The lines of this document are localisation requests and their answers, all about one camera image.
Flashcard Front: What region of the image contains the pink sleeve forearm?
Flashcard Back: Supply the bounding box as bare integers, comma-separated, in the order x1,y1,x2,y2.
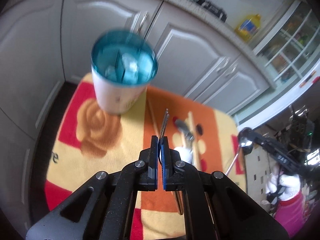
274,192,304,238

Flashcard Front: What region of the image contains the orange yellow red towel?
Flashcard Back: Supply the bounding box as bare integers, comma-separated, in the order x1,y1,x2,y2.
44,72,247,240

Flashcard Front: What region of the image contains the cabinet door handle pair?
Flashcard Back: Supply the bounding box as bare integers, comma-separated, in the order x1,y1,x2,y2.
216,57,230,73
225,63,238,77

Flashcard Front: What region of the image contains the long silver spoon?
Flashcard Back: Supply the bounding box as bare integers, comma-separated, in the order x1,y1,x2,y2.
174,119,194,142

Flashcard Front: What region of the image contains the gas stove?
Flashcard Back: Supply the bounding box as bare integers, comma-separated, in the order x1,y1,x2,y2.
150,0,228,23

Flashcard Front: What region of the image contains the silver fork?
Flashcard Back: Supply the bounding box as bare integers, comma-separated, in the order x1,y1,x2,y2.
159,109,169,142

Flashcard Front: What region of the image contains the white gloved right hand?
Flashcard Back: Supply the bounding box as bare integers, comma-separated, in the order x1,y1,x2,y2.
266,163,300,201

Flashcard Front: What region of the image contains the cabinet door handle pair right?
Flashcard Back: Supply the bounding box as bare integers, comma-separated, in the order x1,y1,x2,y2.
225,63,238,77

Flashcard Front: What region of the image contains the round silver spoon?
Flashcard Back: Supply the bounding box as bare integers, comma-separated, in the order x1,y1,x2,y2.
225,127,253,175

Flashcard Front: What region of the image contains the glass door cabinet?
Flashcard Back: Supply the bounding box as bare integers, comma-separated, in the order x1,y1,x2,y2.
253,0,319,87

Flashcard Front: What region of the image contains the brown wooden chopstick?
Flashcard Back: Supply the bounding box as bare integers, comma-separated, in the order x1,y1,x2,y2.
146,99,159,137

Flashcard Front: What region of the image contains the yellow oil bottle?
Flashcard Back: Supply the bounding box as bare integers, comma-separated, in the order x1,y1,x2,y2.
234,14,261,42

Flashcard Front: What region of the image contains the light bamboo chopstick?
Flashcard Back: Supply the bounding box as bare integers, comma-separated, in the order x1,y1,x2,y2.
188,111,201,171

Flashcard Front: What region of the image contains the cabinet door handle pair left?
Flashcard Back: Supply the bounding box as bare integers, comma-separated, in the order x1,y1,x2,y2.
216,57,230,73

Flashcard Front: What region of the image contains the white rice paddle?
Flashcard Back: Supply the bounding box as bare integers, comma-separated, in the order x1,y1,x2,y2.
174,146,193,164

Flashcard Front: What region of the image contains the utensil holder cup teal rim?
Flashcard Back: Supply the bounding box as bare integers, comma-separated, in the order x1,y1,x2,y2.
91,29,158,115

